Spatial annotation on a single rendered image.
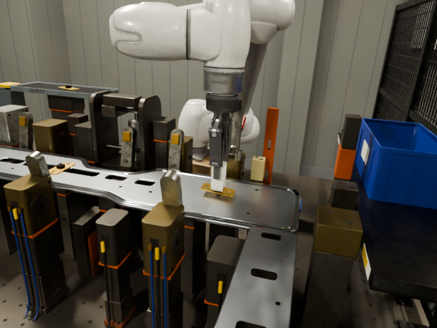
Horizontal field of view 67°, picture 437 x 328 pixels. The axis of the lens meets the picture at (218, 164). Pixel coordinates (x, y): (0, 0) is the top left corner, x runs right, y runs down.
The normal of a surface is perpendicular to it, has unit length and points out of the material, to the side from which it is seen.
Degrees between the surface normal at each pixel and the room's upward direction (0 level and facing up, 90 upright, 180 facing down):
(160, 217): 0
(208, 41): 96
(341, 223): 0
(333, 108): 90
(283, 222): 0
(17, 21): 90
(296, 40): 90
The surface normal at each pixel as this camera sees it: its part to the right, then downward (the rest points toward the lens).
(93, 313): 0.04, -0.93
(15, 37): -0.22, 0.34
